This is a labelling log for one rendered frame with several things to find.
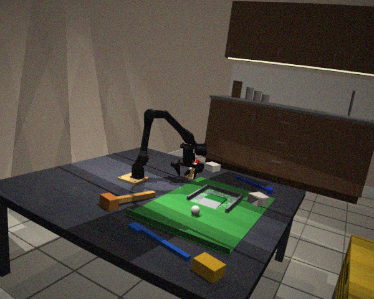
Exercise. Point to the white golf ball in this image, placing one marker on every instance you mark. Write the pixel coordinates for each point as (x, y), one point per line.
(195, 210)

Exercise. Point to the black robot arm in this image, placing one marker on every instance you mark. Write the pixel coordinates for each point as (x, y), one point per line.
(187, 136)

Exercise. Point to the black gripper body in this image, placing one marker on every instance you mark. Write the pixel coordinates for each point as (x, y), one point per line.
(188, 162)

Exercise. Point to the red golf putter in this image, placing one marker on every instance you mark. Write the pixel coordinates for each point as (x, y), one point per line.
(190, 169)

